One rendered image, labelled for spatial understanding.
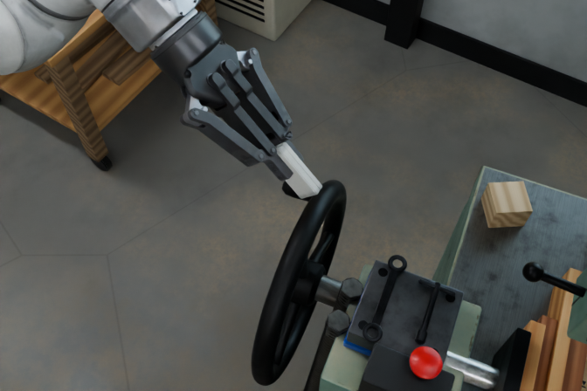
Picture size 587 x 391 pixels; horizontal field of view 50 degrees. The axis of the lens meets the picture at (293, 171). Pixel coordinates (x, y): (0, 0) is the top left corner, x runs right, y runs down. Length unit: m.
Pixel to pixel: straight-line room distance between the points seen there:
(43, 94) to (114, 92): 0.21
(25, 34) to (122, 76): 1.27
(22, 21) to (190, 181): 1.28
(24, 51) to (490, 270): 0.59
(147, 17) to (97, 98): 1.33
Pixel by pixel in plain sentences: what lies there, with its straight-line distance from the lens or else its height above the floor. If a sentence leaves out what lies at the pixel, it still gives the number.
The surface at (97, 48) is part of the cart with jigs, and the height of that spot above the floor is 0.18.
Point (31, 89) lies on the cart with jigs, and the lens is 2.05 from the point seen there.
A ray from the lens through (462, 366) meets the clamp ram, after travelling 0.69.
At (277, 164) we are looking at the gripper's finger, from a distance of 0.69.
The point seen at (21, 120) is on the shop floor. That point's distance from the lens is 2.23.
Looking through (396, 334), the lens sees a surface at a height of 1.00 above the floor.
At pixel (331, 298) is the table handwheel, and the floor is 0.82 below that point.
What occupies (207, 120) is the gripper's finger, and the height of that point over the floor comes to 1.10.
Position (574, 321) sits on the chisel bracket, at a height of 1.02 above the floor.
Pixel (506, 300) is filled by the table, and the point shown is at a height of 0.90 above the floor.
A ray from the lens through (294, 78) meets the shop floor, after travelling 2.17.
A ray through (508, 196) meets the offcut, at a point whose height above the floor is 0.94.
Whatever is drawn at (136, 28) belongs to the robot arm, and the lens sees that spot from 0.65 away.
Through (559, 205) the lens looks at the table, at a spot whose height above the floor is 0.90.
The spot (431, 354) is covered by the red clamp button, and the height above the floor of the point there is 1.02.
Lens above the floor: 1.60
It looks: 56 degrees down
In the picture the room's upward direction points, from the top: straight up
